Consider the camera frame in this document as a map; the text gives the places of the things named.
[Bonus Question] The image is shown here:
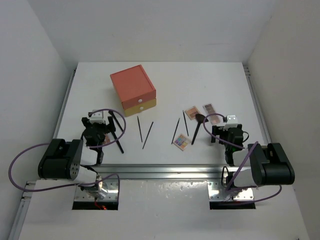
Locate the black makeup brush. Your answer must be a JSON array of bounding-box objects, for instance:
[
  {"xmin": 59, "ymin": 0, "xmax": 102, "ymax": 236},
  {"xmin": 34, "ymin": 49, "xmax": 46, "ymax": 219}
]
[
  {"xmin": 108, "ymin": 110, "xmax": 124, "ymax": 132},
  {"xmin": 110, "ymin": 131, "xmax": 124, "ymax": 154}
]

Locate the black fan brush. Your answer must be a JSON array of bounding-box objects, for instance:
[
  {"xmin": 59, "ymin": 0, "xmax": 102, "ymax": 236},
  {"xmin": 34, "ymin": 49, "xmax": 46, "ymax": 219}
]
[{"xmin": 191, "ymin": 113, "xmax": 205, "ymax": 145}]

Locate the yellow drawer box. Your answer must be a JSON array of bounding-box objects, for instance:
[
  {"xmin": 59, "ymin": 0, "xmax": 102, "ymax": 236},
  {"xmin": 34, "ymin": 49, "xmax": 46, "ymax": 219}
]
[{"xmin": 124, "ymin": 98, "xmax": 157, "ymax": 117}]

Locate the thin black pencil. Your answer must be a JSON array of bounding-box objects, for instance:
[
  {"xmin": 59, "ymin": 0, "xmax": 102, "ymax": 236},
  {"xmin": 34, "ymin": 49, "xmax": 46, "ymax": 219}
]
[
  {"xmin": 137, "ymin": 116, "xmax": 143, "ymax": 143},
  {"xmin": 142, "ymin": 121, "xmax": 154, "ymax": 149},
  {"xmin": 171, "ymin": 117, "xmax": 180, "ymax": 145},
  {"xmin": 182, "ymin": 110, "xmax": 189, "ymax": 137}
]

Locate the orange drawer box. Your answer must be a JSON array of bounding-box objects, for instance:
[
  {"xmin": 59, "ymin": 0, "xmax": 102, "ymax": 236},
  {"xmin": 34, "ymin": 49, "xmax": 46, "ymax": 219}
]
[{"xmin": 110, "ymin": 64, "xmax": 156, "ymax": 110}]

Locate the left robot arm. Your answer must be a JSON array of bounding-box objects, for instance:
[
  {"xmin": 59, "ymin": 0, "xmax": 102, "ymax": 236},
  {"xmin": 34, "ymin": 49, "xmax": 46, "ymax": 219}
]
[{"xmin": 38, "ymin": 114, "xmax": 116, "ymax": 199}]

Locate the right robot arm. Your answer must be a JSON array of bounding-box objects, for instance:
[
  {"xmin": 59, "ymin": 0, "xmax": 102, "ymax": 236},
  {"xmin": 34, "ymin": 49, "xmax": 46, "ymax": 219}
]
[{"xmin": 210, "ymin": 124, "xmax": 295, "ymax": 200}]

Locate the round-pan brown eyeshadow palette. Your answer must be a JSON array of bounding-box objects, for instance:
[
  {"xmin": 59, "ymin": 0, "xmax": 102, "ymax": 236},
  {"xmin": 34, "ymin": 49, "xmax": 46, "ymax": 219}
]
[{"xmin": 102, "ymin": 133, "xmax": 111, "ymax": 145}]

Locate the long brown eyeshadow palette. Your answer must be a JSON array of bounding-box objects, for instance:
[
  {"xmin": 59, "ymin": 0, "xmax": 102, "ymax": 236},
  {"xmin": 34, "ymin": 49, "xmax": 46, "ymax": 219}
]
[{"xmin": 203, "ymin": 103, "xmax": 221, "ymax": 125}]

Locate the orange eyeshadow palette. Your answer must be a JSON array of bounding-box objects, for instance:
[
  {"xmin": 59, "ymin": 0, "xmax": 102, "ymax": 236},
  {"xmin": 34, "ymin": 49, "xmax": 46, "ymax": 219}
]
[{"xmin": 184, "ymin": 106, "xmax": 200, "ymax": 121}]

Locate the colourful eyeshadow palette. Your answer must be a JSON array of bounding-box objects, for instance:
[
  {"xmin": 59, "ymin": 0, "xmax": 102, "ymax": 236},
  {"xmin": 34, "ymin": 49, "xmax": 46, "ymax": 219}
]
[{"xmin": 173, "ymin": 133, "xmax": 192, "ymax": 151}]

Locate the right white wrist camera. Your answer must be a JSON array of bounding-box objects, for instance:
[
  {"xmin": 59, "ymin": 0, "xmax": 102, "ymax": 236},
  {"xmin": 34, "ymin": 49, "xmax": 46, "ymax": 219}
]
[{"xmin": 223, "ymin": 115, "xmax": 238, "ymax": 131}]

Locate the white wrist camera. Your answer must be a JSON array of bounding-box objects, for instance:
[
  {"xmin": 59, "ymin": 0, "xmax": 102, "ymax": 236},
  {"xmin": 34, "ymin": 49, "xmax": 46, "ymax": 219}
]
[
  {"xmin": 89, "ymin": 111, "xmax": 105, "ymax": 124},
  {"xmin": 223, "ymin": 115, "xmax": 238, "ymax": 131}
]

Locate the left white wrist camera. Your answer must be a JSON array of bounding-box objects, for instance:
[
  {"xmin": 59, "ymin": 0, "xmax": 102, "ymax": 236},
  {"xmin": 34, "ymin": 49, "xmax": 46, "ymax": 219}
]
[{"xmin": 89, "ymin": 111, "xmax": 105, "ymax": 124}]

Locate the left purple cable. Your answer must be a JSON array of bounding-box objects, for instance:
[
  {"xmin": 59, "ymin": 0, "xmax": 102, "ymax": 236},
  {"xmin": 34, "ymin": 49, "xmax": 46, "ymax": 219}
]
[{"xmin": 8, "ymin": 108, "xmax": 127, "ymax": 193}]

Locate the purple cable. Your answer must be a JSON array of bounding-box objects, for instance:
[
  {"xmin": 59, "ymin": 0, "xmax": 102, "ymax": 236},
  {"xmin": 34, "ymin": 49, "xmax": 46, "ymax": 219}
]
[
  {"xmin": 202, "ymin": 113, "xmax": 283, "ymax": 204},
  {"xmin": 8, "ymin": 108, "xmax": 127, "ymax": 193}
]

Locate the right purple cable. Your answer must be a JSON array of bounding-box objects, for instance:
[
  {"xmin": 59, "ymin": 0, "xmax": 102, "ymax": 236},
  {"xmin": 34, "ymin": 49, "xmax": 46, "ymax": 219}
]
[{"xmin": 202, "ymin": 113, "xmax": 283, "ymax": 204}]

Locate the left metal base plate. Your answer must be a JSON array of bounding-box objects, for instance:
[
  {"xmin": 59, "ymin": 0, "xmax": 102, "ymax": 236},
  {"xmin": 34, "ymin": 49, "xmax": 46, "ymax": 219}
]
[{"xmin": 74, "ymin": 179, "xmax": 119, "ymax": 202}]

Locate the metal base plate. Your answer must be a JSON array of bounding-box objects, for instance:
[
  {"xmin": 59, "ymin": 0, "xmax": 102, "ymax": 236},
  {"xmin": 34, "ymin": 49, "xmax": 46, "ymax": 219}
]
[
  {"xmin": 207, "ymin": 180, "xmax": 254, "ymax": 203},
  {"xmin": 74, "ymin": 179, "xmax": 119, "ymax": 202}
]

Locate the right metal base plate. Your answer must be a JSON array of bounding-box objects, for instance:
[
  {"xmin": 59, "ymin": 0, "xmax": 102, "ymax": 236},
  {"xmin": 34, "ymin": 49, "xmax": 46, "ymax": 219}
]
[{"xmin": 207, "ymin": 180, "xmax": 254, "ymax": 203}]

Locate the aluminium rail frame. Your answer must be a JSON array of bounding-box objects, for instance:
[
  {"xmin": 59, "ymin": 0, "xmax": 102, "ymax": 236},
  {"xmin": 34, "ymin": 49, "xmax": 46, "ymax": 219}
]
[{"xmin": 19, "ymin": 62, "xmax": 283, "ymax": 240}]

